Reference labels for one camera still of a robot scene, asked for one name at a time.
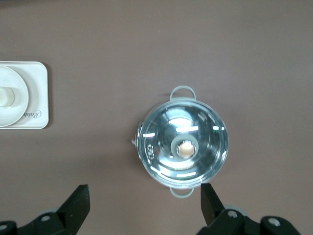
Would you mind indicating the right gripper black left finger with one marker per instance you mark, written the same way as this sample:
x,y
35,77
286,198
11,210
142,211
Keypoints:
x,y
71,210

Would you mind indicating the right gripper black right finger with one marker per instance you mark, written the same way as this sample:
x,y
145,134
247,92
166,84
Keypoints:
x,y
212,210

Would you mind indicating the white steamed bun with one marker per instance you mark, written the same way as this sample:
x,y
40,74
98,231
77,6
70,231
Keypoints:
x,y
6,96

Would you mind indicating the cream round plate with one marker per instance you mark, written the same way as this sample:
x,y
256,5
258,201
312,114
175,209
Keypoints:
x,y
12,78

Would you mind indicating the grey electric cooking pot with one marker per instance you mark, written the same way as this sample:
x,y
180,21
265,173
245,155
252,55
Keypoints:
x,y
181,195

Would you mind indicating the glass pot lid with knob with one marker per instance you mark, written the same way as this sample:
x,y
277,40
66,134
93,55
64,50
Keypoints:
x,y
171,127

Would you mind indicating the cream rabbit print tray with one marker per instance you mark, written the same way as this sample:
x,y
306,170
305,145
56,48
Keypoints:
x,y
39,80

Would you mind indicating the brown table cover mat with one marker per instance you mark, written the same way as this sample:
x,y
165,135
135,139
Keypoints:
x,y
146,49

